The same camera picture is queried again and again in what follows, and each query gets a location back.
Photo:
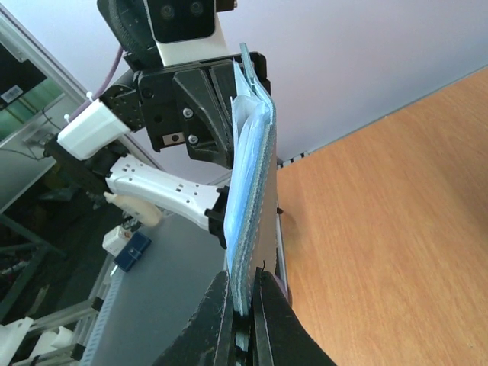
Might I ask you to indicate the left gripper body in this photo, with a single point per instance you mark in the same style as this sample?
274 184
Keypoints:
158 102

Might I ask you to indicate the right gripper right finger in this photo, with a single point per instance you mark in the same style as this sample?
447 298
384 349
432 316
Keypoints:
277 336

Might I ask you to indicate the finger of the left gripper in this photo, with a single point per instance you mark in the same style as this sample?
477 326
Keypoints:
203 95

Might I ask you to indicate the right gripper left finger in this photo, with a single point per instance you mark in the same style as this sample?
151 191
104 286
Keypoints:
209 336

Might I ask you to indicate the teal card holder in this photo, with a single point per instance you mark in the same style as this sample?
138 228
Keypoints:
250 220

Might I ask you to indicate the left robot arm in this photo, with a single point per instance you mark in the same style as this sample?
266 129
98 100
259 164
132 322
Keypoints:
90 145

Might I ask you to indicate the cream plastic bottle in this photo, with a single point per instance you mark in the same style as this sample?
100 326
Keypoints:
146 213

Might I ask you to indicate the dark blue small box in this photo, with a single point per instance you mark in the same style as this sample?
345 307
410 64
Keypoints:
132 252

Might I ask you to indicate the white small box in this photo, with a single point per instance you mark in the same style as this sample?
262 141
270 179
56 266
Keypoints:
116 239

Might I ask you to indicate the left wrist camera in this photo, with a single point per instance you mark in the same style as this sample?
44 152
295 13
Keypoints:
186 31

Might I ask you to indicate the aluminium front rail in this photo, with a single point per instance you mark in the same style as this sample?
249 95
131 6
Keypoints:
281 268

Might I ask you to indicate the grey slotted cable duct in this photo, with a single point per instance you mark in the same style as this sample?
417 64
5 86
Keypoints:
96 336

